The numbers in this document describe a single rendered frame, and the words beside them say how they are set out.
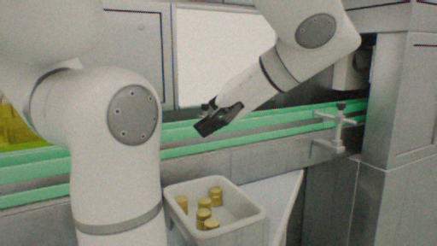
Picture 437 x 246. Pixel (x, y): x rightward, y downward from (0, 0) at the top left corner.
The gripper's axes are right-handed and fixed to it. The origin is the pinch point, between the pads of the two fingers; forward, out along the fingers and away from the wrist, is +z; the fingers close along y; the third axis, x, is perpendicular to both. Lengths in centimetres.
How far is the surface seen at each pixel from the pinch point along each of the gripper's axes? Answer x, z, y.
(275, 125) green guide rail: 25.2, 6.7, -36.8
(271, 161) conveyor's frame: 33.5, 13.3, -30.1
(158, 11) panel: -26.6, 11.8, -35.6
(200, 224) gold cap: 18.2, 17.5, 6.1
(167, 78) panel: -10.0, 22.4, -30.9
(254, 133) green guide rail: 21.5, 11.5, -30.6
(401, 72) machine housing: 39, -33, -56
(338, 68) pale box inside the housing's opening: 38, -14, -86
